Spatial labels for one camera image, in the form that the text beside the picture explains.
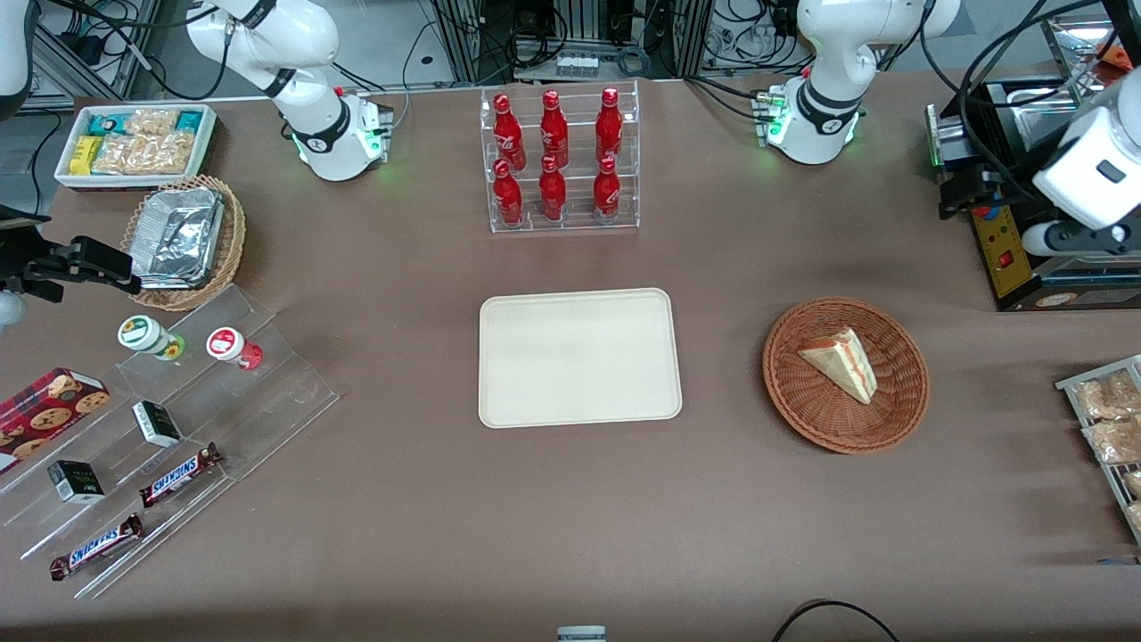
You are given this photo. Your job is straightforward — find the aluminium frame rack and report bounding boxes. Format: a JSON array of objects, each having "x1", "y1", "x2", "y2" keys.
[{"x1": 428, "y1": 0, "x2": 714, "y2": 86}]

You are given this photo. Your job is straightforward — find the light wicker basket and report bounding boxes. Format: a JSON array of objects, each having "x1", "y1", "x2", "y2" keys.
[{"x1": 120, "y1": 175, "x2": 247, "y2": 312}]

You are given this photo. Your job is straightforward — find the brown wicker basket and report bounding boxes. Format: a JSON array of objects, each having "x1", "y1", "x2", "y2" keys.
[{"x1": 762, "y1": 297, "x2": 931, "y2": 456}]

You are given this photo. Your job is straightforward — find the clear acrylic step display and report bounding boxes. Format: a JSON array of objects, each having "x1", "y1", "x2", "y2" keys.
[{"x1": 0, "y1": 284, "x2": 341, "y2": 600}]

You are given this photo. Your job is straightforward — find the Snickers chocolate bar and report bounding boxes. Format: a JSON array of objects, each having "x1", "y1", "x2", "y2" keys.
[
  {"x1": 49, "y1": 513, "x2": 144, "y2": 582},
  {"x1": 138, "y1": 443, "x2": 224, "y2": 509}
]

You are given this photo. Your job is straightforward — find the red cola bottle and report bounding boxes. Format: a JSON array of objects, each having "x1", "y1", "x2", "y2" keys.
[
  {"x1": 539, "y1": 89, "x2": 570, "y2": 169},
  {"x1": 593, "y1": 156, "x2": 621, "y2": 224},
  {"x1": 493, "y1": 94, "x2": 527, "y2": 172},
  {"x1": 595, "y1": 86, "x2": 624, "y2": 164},
  {"x1": 493, "y1": 159, "x2": 524, "y2": 226},
  {"x1": 538, "y1": 155, "x2": 568, "y2": 222}
]

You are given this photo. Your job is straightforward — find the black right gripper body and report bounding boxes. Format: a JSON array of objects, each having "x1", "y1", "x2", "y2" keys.
[{"x1": 0, "y1": 205, "x2": 52, "y2": 295}]

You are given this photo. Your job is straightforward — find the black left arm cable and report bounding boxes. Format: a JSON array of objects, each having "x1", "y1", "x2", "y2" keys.
[{"x1": 918, "y1": 0, "x2": 1126, "y2": 184}]

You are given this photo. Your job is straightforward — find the green lid yogurt cup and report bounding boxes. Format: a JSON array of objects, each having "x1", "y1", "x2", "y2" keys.
[{"x1": 117, "y1": 315, "x2": 186, "y2": 362}]

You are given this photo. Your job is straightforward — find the metal wire rack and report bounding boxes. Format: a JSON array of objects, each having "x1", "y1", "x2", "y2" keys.
[{"x1": 1055, "y1": 355, "x2": 1141, "y2": 547}]

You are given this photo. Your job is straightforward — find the black cable loop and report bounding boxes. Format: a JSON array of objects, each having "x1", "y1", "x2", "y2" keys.
[{"x1": 771, "y1": 599, "x2": 901, "y2": 642}]

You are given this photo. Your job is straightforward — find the red plaid cookie box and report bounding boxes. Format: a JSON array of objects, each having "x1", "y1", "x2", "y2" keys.
[{"x1": 0, "y1": 367, "x2": 111, "y2": 475}]

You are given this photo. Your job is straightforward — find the triangular sandwich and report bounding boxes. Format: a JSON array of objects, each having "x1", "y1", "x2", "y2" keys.
[{"x1": 796, "y1": 327, "x2": 879, "y2": 406}]

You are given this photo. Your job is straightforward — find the steel food pan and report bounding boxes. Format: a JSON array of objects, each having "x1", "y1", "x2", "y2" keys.
[{"x1": 1041, "y1": 12, "x2": 1141, "y2": 90}]

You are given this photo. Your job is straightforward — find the red lid yogurt cup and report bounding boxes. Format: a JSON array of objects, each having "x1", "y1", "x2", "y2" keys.
[{"x1": 206, "y1": 327, "x2": 265, "y2": 372}]

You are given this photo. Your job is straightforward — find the small clear cookie bag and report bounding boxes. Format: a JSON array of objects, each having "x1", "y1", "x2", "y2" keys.
[{"x1": 125, "y1": 108, "x2": 180, "y2": 140}]

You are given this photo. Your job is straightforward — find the stack of foil trays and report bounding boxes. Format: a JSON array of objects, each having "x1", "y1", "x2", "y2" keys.
[{"x1": 131, "y1": 187, "x2": 226, "y2": 290}]

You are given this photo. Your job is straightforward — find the black and yellow machine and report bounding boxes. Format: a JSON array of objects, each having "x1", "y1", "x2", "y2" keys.
[{"x1": 925, "y1": 76, "x2": 1141, "y2": 313}]

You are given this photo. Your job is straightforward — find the white plastic snack bin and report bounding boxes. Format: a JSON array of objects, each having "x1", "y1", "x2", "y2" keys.
[{"x1": 53, "y1": 103, "x2": 218, "y2": 193}]

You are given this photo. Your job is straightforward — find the small black box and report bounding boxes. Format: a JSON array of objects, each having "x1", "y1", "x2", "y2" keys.
[
  {"x1": 132, "y1": 400, "x2": 183, "y2": 449},
  {"x1": 47, "y1": 460, "x2": 105, "y2": 506}
]

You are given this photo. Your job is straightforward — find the beige plastic tray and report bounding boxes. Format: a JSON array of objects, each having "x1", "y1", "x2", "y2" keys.
[{"x1": 479, "y1": 287, "x2": 684, "y2": 430}]

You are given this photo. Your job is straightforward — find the clear acrylic bottle rack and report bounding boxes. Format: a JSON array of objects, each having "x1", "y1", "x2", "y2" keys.
[{"x1": 480, "y1": 79, "x2": 641, "y2": 235}]

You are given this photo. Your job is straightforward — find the large clear cookie bag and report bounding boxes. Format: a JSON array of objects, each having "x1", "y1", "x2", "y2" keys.
[{"x1": 92, "y1": 131, "x2": 196, "y2": 177}]

